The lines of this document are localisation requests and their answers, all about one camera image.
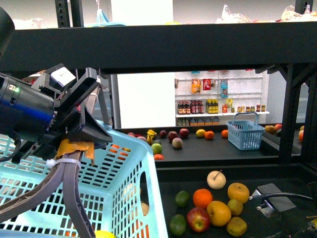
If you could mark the black shelf frame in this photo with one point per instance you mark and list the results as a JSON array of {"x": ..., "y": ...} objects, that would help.
[{"x": 288, "y": 47}]

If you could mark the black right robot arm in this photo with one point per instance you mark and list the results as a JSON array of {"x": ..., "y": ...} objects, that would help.
[{"x": 293, "y": 223}]

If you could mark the light blue shopping basket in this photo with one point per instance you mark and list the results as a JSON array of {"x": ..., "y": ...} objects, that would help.
[{"x": 111, "y": 191}]

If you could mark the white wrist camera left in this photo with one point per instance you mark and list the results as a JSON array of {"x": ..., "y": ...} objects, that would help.
[{"x": 62, "y": 76}]

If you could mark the yellow lemon far shelf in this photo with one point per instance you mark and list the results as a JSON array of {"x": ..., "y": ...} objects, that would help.
[{"x": 200, "y": 133}]

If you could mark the orange far shelf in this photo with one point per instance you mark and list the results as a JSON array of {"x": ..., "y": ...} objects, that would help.
[{"x": 209, "y": 135}]

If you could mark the green avocado middle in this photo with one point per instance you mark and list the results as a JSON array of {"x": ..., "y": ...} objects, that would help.
[{"x": 177, "y": 225}]

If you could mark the yellow orange apple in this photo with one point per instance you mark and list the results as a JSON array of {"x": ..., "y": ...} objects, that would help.
[
  {"x": 239, "y": 192},
  {"x": 219, "y": 213}
]

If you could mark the red apple middle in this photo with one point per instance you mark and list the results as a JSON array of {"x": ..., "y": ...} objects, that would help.
[{"x": 198, "y": 220}]

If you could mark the yellow orange apple front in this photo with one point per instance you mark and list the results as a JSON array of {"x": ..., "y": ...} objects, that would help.
[{"x": 219, "y": 213}]

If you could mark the dark red apple far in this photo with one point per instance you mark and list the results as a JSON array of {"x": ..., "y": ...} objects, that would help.
[{"x": 184, "y": 133}]

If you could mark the kiwi back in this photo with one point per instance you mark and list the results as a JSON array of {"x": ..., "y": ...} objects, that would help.
[{"x": 235, "y": 207}]

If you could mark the yellow lemon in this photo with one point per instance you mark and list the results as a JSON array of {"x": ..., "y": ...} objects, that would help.
[{"x": 104, "y": 234}]

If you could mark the yellow banana bunch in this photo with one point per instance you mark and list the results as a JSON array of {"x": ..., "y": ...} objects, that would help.
[{"x": 151, "y": 136}]

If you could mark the yellow orange apple back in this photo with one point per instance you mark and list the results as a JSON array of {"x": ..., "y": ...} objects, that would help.
[{"x": 239, "y": 192}]

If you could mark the green lime middle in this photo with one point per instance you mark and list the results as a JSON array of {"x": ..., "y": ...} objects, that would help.
[{"x": 182, "y": 199}]

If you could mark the pink green peach far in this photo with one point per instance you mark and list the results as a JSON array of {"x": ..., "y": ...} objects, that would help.
[{"x": 177, "y": 143}]

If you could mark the green apple far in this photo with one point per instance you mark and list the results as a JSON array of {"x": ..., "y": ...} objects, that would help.
[{"x": 156, "y": 148}]

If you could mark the kiwi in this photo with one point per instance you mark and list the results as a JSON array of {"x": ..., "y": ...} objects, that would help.
[
  {"x": 236, "y": 227},
  {"x": 235, "y": 207}
]

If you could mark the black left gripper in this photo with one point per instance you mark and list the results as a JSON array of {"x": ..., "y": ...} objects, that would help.
[{"x": 47, "y": 113}]

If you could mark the orange tangerine middle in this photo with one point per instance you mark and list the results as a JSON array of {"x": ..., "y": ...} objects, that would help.
[{"x": 202, "y": 198}]

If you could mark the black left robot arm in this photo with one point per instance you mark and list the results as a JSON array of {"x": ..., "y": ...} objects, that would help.
[{"x": 9, "y": 93}]

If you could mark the kiwi front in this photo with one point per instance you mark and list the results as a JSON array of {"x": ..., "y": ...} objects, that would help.
[{"x": 236, "y": 227}]

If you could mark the small blue basket far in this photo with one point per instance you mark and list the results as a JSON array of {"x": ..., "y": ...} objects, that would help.
[{"x": 245, "y": 134}]

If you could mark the white pear front left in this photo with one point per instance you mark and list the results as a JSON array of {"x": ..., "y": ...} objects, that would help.
[{"x": 145, "y": 208}]

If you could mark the white pear with stem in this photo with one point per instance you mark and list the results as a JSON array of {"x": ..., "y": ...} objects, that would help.
[{"x": 216, "y": 180}]

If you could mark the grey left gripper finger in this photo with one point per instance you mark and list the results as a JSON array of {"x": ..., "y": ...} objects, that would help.
[
  {"x": 34, "y": 197},
  {"x": 72, "y": 201}
]

